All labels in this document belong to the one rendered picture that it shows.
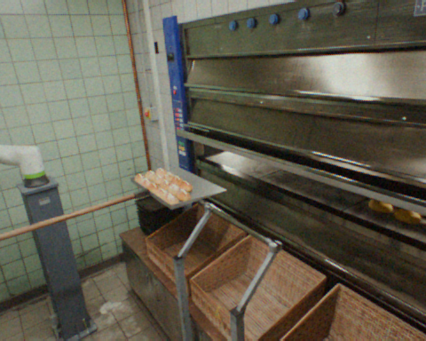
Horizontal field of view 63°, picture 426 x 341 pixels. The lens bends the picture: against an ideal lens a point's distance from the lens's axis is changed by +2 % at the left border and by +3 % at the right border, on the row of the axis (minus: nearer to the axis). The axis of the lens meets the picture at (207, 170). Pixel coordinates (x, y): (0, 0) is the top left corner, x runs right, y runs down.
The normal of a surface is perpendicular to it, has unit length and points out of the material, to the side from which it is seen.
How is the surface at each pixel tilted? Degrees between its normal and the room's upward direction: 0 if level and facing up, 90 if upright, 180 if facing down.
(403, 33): 90
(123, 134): 90
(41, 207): 90
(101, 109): 90
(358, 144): 70
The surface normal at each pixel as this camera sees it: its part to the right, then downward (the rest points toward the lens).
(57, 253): 0.62, 0.22
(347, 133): -0.80, -0.08
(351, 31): -0.83, 0.25
